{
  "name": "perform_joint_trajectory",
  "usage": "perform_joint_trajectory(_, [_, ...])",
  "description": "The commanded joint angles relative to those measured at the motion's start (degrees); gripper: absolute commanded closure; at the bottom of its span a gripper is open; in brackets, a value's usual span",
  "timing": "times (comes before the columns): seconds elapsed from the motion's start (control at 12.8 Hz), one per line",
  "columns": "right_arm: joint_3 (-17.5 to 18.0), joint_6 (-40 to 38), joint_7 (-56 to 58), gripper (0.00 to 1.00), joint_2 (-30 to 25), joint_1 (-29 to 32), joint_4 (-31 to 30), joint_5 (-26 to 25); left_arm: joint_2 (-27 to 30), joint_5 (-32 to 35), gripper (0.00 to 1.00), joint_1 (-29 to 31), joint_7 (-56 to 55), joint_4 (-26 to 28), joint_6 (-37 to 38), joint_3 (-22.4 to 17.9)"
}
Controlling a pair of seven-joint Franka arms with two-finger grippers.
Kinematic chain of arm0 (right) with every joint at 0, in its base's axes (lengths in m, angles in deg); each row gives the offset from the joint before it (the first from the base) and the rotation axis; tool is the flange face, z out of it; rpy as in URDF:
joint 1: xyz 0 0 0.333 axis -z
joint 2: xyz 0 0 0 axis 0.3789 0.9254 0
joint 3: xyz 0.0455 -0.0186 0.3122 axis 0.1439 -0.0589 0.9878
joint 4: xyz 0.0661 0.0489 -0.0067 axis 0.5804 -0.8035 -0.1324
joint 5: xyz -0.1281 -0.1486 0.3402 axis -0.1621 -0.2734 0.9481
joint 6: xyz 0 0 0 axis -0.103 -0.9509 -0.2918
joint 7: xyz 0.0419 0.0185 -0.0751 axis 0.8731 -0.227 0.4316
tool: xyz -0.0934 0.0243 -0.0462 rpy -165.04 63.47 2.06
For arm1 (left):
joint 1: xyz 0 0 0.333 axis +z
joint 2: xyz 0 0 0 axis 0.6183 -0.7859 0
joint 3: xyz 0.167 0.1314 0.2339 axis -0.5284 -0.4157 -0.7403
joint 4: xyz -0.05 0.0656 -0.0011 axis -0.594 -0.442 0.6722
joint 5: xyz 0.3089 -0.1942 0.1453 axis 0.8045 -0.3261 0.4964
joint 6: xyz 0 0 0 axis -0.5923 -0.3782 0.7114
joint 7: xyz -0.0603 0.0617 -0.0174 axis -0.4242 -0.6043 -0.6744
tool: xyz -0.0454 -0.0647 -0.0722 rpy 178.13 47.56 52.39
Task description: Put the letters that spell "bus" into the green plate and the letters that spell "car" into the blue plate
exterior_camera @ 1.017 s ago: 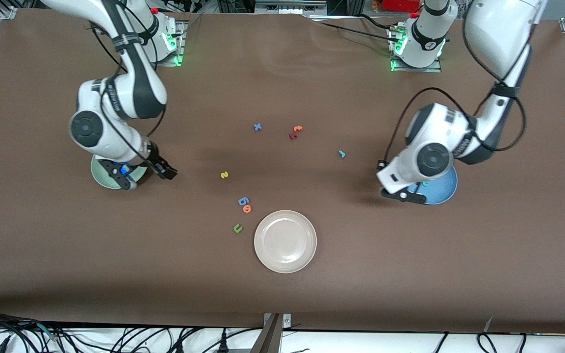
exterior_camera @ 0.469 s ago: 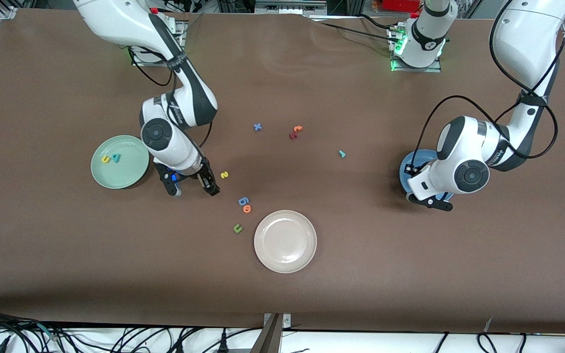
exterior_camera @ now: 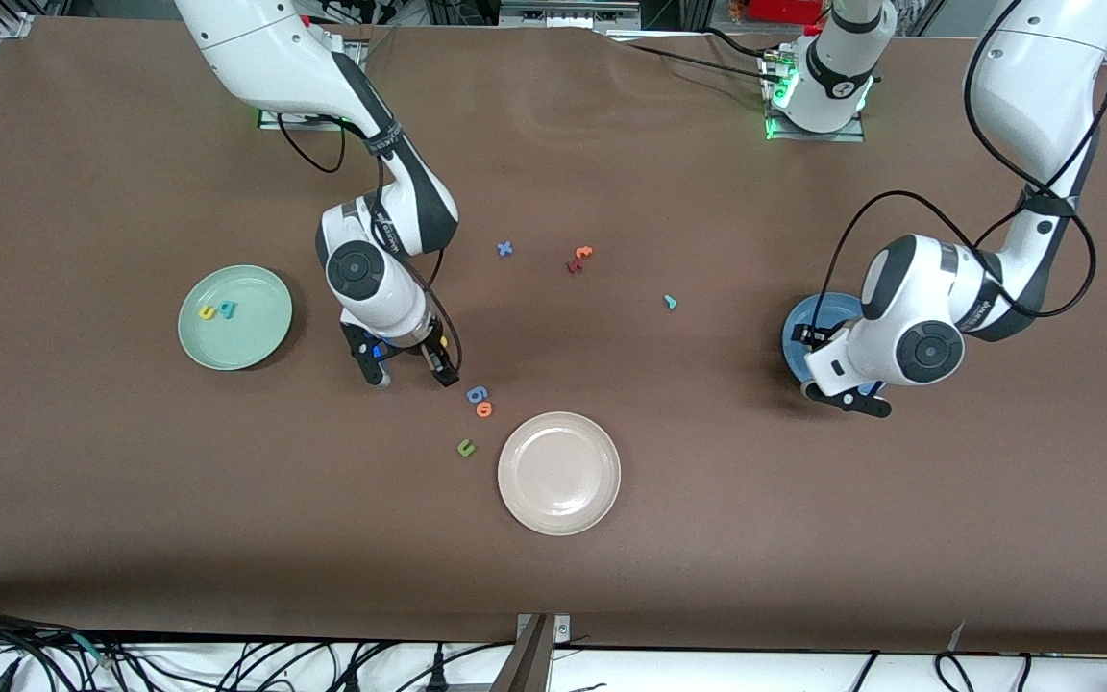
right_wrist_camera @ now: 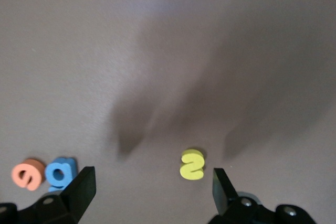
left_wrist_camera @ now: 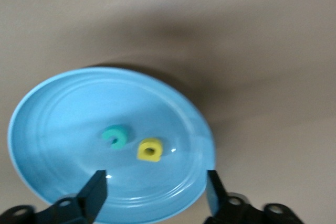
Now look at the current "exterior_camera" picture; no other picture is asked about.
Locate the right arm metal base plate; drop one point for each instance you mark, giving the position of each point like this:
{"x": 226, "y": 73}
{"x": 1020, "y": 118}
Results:
{"x": 270, "y": 121}

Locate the brown table cover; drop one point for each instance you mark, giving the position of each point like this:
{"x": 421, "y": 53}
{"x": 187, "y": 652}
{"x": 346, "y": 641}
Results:
{"x": 553, "y": 577}

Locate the green plate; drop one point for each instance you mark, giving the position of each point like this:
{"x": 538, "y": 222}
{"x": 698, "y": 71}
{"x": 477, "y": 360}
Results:
{"x": 246, "y": 336}

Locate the green foam letter u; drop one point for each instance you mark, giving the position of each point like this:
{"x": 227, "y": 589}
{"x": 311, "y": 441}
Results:
{"x": 461, "y": 450}

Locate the metal bracket plate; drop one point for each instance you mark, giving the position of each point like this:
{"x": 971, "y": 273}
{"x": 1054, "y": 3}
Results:
{"x": 561, "y": 630}

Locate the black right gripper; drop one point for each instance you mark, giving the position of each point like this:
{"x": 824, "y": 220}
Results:
{"x": 432, "y": 352}

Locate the beige plate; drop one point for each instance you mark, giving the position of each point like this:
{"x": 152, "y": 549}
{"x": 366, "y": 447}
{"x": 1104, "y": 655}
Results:
{"x": 558, "y": 473}

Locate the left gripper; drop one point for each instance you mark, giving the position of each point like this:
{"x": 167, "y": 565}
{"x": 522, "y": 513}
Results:
{"x": 817, "y": 336}

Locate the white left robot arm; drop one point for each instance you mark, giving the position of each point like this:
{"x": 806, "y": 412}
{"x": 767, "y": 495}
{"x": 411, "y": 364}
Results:
{"x": 1044, "y": 86}

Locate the grey metal post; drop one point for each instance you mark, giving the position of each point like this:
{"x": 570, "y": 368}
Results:
{"x": 529, "y": 663}

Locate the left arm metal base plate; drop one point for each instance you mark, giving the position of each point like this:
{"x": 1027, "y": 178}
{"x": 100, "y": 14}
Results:
{"x": 813, "y": 136}

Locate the white tape scrap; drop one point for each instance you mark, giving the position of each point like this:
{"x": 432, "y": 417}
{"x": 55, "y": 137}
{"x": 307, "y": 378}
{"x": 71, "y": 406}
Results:
{"x": 957, "y": 636}

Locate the blue plate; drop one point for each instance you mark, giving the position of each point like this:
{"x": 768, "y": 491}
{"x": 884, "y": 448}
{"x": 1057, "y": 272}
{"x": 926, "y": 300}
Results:
{"x": 818, "y": 309}

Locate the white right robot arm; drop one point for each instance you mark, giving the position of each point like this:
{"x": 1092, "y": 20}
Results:
{"x": 265, "y": 48}

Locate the red box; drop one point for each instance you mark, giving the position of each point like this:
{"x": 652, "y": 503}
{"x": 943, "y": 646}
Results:
{"x": 784, "y": 10}

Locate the grey power strip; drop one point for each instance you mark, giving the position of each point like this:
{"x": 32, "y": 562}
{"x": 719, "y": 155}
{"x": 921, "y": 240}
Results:
{"x": 563, "y": 14}

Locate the blue foam digit six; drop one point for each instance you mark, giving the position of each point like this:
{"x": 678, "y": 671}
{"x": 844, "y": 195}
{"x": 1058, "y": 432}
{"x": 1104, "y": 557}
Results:
{"x": 471, "y": 394}

